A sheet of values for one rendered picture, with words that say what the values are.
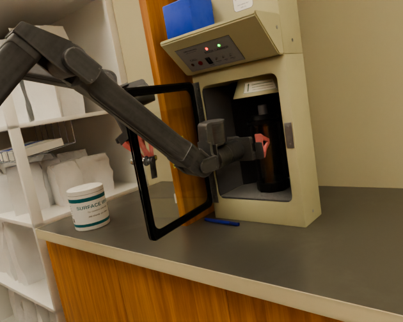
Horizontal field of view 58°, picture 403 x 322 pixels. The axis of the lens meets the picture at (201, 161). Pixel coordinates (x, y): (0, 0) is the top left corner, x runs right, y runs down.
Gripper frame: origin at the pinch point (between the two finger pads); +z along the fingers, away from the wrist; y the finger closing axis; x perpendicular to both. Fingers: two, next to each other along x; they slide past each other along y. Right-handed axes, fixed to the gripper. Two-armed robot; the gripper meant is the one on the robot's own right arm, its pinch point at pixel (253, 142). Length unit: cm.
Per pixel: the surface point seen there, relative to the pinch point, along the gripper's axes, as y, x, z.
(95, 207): 55, 15, -24
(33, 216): 101, 21, -27
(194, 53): 8.4, -27.9, -9.0
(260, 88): -4.6, -15.1, 1.0
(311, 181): -14.5, 13.1, 3.8
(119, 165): 124, 16, 38
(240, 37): -7.8, -28.6, -9.5
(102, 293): 52, 44, -31
